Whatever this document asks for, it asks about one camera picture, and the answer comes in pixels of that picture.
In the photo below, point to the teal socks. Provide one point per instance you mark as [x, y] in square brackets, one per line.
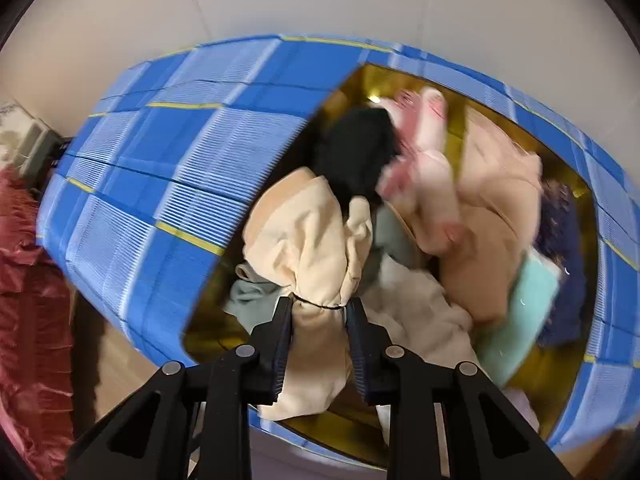
[502, 350]

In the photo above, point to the beige cloth bundle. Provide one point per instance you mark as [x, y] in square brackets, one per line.
[300, 238]

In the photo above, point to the peach cloth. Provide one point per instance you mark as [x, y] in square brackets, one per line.
[498, 194]

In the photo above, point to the pink white cloth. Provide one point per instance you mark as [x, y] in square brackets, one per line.
[419, 182]

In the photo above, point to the grey green cloth bundle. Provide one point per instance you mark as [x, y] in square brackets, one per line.
[252, 303]

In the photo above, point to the small shelf with items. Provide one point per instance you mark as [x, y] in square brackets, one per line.
[28, 145]

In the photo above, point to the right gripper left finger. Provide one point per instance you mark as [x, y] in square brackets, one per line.
[272, 342]

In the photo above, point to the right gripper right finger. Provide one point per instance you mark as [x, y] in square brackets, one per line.
[367, 345]

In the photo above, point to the dark purple cloth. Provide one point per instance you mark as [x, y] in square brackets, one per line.
[558, 239]

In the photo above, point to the black sock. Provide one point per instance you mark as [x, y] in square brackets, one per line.
[354, 152]

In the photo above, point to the blue plaid mattress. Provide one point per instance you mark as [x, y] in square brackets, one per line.
[146, 197]

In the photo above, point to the red satin fabric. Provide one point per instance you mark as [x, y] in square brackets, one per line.
[36, 394]

